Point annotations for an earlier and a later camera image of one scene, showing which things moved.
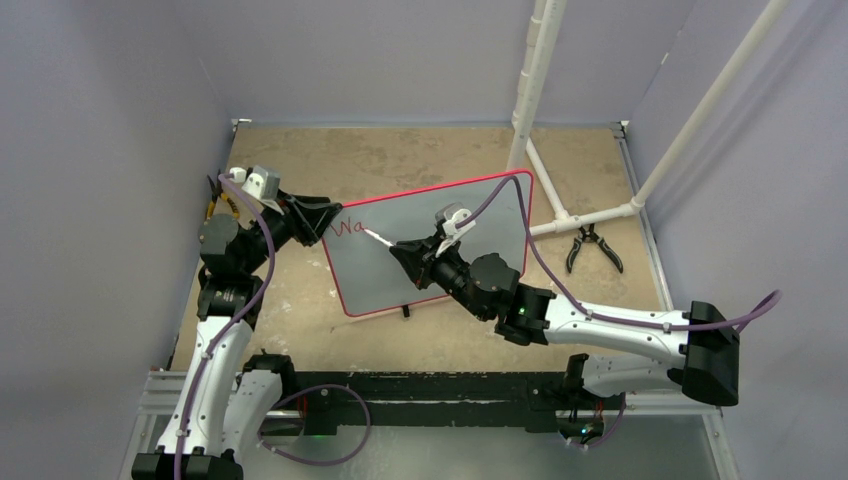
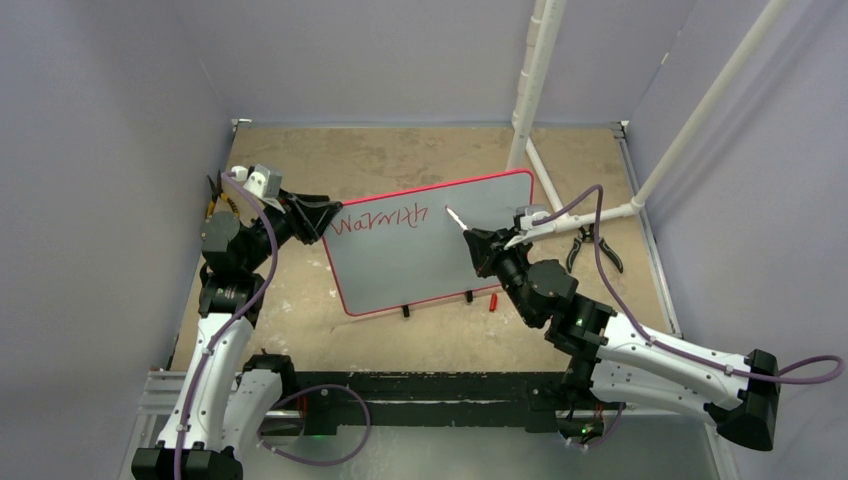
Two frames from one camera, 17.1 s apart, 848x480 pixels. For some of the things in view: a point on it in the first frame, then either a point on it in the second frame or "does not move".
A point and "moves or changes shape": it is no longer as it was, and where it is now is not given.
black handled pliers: [588, 236] does not move
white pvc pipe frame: [542, 31] does not move
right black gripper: [422, 271] to [488, 248]
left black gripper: [305, 217] does not move
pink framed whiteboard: [370, 278] does not move
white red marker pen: [379, 238] moves or changes shape
